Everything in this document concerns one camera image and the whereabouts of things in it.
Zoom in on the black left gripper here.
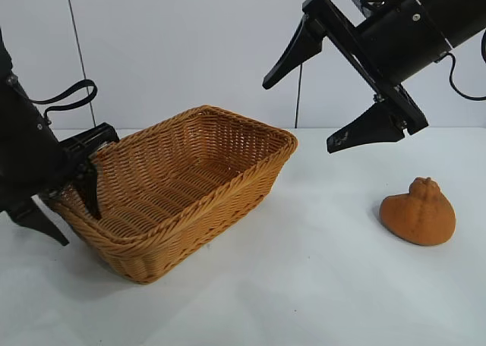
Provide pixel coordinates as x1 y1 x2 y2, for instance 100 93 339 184
0 76 103 247

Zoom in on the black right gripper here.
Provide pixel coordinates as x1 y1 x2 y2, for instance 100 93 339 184
261 0 453 156

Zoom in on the woven wicker rectangular basket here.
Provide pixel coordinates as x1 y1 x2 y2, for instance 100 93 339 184
49 104 299 285

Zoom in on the brown bread roll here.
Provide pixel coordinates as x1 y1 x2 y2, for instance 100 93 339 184
380 176 456 246

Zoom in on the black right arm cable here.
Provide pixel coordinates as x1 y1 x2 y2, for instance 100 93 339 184
440 52 486 101

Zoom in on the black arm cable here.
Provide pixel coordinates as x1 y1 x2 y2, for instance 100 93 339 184
440 52 486 101
30 79 98 126

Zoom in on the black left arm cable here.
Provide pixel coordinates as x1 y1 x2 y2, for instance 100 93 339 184
30 79 98 126

